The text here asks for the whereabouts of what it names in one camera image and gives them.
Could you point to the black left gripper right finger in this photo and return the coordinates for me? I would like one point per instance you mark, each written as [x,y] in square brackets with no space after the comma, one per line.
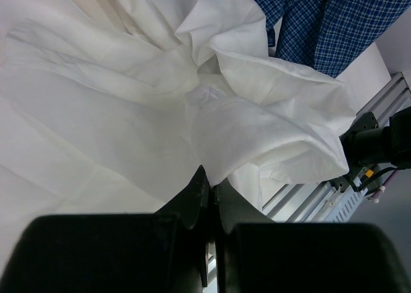
[256,254]

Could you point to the blue checkered shirt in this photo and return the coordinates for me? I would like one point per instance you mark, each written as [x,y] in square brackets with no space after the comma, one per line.
[327,35]

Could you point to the aluminium mounting rail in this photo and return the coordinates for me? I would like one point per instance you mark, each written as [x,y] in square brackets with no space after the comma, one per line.
[311,199]

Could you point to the slotted cable duct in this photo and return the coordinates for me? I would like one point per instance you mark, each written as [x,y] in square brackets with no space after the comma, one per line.
[346,206]

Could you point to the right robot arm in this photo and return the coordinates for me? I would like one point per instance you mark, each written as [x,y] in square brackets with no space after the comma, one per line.
[366,142]

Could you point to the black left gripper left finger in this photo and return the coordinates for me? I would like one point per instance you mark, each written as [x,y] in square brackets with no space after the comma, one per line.
[165,251]

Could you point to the white shirt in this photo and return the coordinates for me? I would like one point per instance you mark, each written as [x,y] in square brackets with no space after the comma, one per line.
[96,119]

